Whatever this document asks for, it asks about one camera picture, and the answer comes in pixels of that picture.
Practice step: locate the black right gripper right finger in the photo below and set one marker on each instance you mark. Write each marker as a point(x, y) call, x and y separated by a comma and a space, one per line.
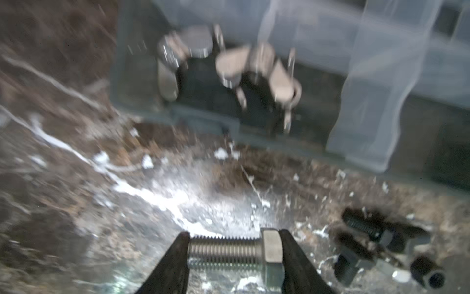
point(301, 277)

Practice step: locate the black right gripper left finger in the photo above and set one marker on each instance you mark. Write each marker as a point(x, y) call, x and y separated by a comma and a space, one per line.
point(171, 274)

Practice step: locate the silver hex bolt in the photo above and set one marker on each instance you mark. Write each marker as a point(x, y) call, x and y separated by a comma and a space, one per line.
point(263, 255)

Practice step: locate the silver wing nut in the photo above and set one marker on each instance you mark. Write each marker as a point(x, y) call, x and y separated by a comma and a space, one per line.
point(173, 52)
point(231, 64)
point(285, 89)

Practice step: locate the black hex bolt lower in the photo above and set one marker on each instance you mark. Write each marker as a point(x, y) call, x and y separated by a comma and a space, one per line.
point(353, 256)

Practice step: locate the black hex bolt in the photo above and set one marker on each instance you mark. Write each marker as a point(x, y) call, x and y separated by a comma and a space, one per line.
point(396, 237)
point(353, 256)

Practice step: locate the small silver hex nut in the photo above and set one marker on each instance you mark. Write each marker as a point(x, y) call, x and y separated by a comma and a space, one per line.
point(392, 267)

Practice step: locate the black hex bolt left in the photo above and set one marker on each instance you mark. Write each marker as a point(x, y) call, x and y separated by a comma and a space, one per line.
point(396, 237)

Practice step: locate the small black hex nut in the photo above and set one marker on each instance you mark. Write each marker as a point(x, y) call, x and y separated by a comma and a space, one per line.
point(428, 273)

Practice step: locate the clear grey compartment organizer box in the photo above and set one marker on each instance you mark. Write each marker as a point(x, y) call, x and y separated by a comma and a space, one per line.
point(385, 84)

